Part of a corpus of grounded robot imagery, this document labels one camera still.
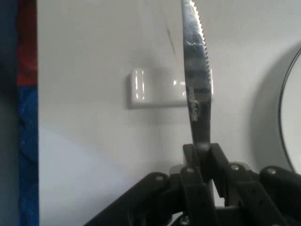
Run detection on white ceramic cutlery rest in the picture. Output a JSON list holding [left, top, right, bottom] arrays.
[[127, 67, 214, 110]]

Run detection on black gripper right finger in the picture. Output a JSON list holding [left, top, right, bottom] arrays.
[[207, 143, 301, 226]]

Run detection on serrated steel table knife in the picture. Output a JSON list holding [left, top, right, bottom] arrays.
[[180, 0, 214, 153]]

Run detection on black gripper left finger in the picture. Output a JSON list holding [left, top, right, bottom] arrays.
[[83, 144, 214, 226]]

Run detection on blue and red patterned cloth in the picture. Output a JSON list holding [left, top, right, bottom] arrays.
[[0, 0, 40, 226]]

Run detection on white plate with dark rim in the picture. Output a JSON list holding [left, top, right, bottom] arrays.
[[278, 46, 301, 175]]

